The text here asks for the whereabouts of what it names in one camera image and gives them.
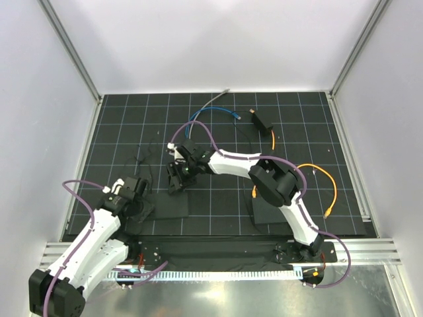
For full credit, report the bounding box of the thin black power cable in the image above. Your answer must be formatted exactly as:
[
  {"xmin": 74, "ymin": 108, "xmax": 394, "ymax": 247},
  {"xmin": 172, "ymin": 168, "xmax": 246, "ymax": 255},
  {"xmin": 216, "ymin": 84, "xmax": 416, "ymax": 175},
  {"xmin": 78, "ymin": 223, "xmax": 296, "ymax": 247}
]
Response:
[{"xmin": 118, "ymin": 137, "xmax": 160, "ymax": 199}]

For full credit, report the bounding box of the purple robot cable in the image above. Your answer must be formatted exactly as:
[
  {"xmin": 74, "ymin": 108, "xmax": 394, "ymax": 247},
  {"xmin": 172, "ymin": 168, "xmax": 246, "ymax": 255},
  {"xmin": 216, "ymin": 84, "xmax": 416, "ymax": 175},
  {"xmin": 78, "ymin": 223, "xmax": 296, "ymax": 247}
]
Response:
[
  {"xmin": 167, "ymin": 120, "xmax": 352, "ymax": 289},
  {"xmin": 42, "ymin": 179, "xmax": 169, "ymax": 317}
]

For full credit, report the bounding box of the black cable with plug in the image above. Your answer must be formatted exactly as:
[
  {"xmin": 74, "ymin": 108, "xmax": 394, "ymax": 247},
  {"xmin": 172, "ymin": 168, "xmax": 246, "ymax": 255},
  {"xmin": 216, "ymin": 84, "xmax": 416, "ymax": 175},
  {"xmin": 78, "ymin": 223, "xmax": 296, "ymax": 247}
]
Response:
[{"xmin": 231, "ymin": 108, "xmax": 265, "ymax": 229}]

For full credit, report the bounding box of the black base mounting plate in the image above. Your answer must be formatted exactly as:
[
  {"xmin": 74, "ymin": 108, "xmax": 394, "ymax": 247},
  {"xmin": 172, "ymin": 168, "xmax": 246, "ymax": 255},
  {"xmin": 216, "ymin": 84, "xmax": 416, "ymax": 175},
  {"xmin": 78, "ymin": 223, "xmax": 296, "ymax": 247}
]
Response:
[{"xmin": 130, "ymin": 239, "xmax": 338, "ymax": 268}]

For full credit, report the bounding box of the black power adapter block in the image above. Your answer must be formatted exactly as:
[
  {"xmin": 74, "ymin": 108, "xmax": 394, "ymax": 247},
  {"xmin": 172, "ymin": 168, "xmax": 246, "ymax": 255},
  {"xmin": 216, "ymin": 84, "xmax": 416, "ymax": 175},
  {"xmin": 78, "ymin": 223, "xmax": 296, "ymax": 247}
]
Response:
[{"xmin": 251, "ymin": 112, "xmax": 273, "ymax": 135}]

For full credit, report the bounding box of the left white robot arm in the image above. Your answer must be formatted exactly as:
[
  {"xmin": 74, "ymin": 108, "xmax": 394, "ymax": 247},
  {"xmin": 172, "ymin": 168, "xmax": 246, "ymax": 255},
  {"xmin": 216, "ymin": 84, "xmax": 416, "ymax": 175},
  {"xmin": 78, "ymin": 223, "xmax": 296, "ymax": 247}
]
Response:
[{"xmin": 28, "ymin": 177, "xmax": 152, "ymax": 316}]

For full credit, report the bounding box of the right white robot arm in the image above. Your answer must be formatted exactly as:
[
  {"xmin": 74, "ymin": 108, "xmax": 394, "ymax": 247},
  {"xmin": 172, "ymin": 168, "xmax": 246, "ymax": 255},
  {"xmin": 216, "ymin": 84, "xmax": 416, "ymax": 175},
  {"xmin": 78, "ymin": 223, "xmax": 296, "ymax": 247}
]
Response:
[{"xmin": 167, "ymin": 139, "xmax": 324, "ymax": 262}]

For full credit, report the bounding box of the black network switch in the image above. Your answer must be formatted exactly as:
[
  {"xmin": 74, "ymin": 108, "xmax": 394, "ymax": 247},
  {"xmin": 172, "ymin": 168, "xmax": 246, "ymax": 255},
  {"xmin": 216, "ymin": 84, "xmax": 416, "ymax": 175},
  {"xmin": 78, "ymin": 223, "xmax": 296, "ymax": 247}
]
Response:
[
  {"xmin": 252, "ymin": 197, "xmax": 287, "ymax": 225},
  {"xmin": 153, "ymin": 192, "xmax": 189, "ymax": 220}
]

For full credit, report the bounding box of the black grid mat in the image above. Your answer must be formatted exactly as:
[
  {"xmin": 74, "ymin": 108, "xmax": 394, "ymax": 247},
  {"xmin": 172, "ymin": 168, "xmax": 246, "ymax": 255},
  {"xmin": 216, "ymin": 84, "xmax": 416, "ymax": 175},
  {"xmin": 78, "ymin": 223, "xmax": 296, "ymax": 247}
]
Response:
[{"xmin": 64, "ymin": 92, "xmax": 376, "ymax": 240}]

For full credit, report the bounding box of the blue ethernet cable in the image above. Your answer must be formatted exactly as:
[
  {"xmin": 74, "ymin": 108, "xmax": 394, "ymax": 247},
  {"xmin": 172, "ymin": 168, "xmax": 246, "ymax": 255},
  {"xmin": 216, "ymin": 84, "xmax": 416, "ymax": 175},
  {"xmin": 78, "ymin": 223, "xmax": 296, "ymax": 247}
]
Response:
[{"xmin": 184, "ymin": 107, "xmax": 242, "ymax": 139}]

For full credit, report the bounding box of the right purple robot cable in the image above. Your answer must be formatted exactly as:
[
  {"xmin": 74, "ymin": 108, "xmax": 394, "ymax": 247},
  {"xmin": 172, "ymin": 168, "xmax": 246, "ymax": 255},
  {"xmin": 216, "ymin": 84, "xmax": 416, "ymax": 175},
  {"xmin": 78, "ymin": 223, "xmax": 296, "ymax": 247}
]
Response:
[{"xmin": 167, "ymin": 120, "xmax": 352, "ymax": 289}]

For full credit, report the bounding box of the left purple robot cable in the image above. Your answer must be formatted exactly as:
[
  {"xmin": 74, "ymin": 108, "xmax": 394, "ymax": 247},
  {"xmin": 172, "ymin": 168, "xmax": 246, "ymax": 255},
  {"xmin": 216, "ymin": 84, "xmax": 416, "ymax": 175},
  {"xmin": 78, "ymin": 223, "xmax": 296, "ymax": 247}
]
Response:
[{"xmin": 42, "ymin": 179, "xmax": 169, "ymax": 317}]

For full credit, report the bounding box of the orange ethernet cable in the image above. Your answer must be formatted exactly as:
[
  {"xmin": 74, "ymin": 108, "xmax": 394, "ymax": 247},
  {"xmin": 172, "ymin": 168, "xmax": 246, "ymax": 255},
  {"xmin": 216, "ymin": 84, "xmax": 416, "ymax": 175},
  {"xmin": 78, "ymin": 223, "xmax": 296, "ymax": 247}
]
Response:
[{"xmin": 251, "ymin": 129, "xmax": 338, "ymax": 219}]

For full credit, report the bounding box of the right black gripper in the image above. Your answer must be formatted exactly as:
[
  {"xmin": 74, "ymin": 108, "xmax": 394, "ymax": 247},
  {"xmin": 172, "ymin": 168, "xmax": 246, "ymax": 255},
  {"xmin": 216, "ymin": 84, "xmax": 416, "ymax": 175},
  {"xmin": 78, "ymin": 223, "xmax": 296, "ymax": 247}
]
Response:
[{"xmin": 166, "ymin": 160, "xmax": 198, "ymax": 195}]

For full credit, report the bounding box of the white slotted cable duct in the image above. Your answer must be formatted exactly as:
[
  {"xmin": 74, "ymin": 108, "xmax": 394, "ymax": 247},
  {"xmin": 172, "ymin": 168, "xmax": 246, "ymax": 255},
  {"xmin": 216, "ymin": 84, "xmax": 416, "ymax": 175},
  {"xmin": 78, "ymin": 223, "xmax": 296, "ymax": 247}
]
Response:
[{"xmin": 108, "ymin": 268, "xmax": 303, "ymax": 282}]

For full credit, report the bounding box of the gray ethernet cable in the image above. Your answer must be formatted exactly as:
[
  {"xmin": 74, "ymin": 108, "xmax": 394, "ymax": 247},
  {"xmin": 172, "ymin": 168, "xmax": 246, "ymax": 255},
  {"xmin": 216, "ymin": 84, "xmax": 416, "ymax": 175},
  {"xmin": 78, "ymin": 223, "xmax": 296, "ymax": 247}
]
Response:
[{"xmin": 183, "ymin": 87, "xmax": 230, "ymax": 139}]

